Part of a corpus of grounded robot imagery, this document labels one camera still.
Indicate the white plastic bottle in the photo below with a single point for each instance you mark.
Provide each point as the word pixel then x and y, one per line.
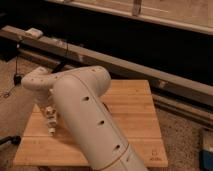
pixel 51 119

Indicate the black object at left edge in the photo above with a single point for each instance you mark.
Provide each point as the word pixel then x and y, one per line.
pixel 15 140

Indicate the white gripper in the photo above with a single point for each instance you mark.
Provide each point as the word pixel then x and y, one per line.
pixel 43 99

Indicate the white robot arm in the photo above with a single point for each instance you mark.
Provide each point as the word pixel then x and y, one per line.
pixel 76 96

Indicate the blue and white container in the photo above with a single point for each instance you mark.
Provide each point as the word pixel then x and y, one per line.
pixel 206 152

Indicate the white box on beam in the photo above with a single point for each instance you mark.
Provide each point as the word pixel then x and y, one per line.
pixel 34 33

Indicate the long wooden beam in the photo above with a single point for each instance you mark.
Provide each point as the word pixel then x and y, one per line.
pixel 171 83

